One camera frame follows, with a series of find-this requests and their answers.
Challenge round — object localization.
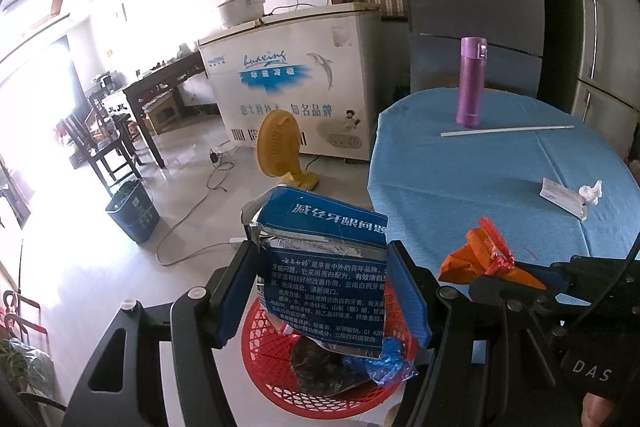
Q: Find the blue plastic bag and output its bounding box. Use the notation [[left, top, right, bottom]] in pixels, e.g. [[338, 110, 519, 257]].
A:
[[343, 337, 418, 386]]

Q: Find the orange snack wrapper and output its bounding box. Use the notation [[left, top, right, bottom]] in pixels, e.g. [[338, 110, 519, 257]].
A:
[[438, 217, 546, 291]]

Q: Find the blue toothpaste box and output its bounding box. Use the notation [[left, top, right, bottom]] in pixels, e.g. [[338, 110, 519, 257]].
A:
[[241, 185, 387, 359]]

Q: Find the white tissue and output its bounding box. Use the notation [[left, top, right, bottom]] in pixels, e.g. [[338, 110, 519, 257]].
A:
[[578, 180, 603, 206]]

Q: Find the dark blue trash bin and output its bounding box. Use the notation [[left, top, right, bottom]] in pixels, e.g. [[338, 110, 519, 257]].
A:
[[105, 180, 160, 244]]

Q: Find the red plastic basket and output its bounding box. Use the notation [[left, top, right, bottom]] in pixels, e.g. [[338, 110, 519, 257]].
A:
[[241, 288, 418, 421]]

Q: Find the yellow desk fan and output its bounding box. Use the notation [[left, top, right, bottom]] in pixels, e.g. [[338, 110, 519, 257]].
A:
[[256, 109, 319, 191]]

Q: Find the blue tablecloth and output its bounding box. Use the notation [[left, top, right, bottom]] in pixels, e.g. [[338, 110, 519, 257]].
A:
[[368, 88, 639, 272]]

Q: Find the long white stick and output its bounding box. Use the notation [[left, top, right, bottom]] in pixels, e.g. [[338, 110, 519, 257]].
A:
[[439, 124, 575, 138]]

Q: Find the dark wooden chair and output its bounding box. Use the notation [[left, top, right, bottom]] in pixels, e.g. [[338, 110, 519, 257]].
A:
[[61, 94, 142, 196]]

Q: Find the dark wooden table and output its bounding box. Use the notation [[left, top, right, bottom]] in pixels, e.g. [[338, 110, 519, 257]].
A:
[[124, 51, 205, 169]]

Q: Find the white chest freezer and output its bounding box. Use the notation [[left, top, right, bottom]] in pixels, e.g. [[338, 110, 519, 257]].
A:
[[198, 3, 382, 160]]

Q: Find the purple thermos bottle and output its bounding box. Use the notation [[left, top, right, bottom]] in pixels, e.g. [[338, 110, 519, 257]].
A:
[[456, 37, 488, 129]]

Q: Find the white rice cooker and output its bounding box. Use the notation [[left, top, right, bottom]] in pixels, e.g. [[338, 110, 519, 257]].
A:
[[218, 0, 265, 28]]

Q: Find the grey power cord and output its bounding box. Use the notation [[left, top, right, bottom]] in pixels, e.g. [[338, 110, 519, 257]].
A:
[[154, 141, 246, 268]]

